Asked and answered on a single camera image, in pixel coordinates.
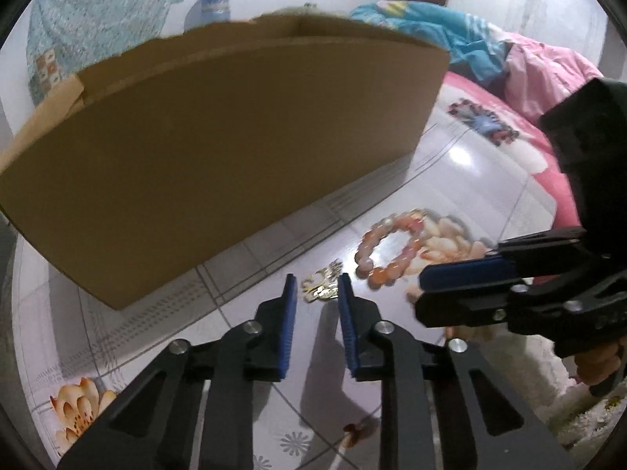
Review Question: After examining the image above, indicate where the pink floral bed sheet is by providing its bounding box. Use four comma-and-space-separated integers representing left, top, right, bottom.
421, 71, 584, 236

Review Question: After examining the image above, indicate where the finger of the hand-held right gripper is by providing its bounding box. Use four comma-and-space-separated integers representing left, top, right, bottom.
419, 228, 596, 291
415, 264, 603, 329

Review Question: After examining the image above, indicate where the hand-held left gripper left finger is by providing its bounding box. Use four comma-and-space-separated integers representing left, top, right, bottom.
59, 274, 299, 470

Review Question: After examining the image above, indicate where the orange pink bead bracelet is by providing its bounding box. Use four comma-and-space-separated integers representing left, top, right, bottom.
355, 210, 428, 285

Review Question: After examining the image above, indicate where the blue water jug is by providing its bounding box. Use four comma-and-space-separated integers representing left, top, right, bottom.
196, 0, 231, 27

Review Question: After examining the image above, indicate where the pink cloth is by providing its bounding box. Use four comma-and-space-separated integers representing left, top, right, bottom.
502, 32, 605, 123

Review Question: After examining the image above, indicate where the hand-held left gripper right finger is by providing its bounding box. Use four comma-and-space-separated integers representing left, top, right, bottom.
338, 273, 574, 470

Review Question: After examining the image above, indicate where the person's right hand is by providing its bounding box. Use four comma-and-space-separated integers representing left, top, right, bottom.
573, 340, 620, 387

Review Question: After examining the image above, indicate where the gold butterfly brooch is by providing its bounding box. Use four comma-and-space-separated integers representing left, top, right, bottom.
301, 260, 344, 303

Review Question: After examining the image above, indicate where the teal patterned hanging cloth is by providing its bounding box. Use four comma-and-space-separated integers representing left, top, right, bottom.
27, 0, 187, 106

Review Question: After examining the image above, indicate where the brown cardboard box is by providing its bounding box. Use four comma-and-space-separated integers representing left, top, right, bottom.
0, 14, 450, 310

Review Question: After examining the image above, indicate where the blue printed blanket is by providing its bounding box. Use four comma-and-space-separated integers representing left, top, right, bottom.
350, 0, 515, 84

